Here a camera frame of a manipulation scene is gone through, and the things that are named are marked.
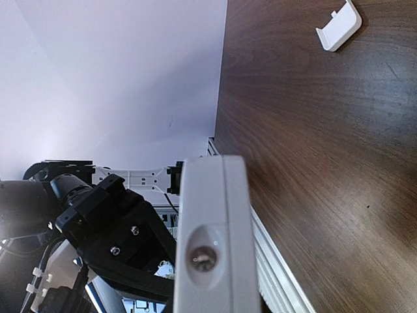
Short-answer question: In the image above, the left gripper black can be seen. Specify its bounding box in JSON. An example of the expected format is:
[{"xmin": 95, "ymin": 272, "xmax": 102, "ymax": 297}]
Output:
[{"xmin": 54, "ymin": 174, "xmax": 176, "ymax": 302}]

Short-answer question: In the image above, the white remote control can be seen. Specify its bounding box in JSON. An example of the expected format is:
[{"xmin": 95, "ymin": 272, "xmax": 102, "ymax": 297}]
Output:
[{"xmin": 173, "ymin": 155, "xmax": 261, "ymax": 312}]

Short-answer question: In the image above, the white battery cover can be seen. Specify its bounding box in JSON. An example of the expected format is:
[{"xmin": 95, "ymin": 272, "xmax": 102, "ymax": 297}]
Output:
[{"xmin": 315, "ymin": 0, "xmax": 362, "ymax": 52}]

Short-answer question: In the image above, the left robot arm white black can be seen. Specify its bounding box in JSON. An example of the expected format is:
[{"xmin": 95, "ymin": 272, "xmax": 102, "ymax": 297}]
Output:
[{"xmin": 1, "ymin": 173, "xmax": 176, "ymax": 303}]

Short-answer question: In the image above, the front aluminium rail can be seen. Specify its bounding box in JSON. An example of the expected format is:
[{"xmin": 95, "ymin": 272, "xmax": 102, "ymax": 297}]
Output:
[{"xmin": 207, "ymin": 136, "xmax": 317, "ymax": 313}]

